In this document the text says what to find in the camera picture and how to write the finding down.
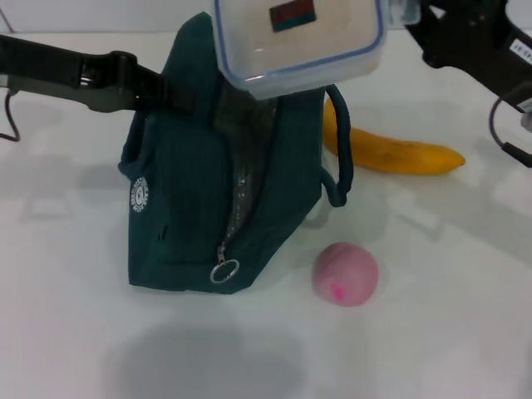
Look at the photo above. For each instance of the yellow banana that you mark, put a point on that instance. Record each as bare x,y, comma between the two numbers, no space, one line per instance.
395,156

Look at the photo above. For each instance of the dark teal insulated lunch bag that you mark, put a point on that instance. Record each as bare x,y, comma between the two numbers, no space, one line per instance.
183,187

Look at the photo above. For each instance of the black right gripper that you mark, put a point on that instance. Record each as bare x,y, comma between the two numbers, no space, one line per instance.
469,37

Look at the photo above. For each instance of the pink peach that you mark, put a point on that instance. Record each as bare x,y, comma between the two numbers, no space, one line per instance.
349,272

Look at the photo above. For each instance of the clear food container blue seal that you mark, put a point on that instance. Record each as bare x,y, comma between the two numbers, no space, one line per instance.
299,45

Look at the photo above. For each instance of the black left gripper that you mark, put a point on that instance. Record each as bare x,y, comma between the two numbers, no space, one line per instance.
62,66

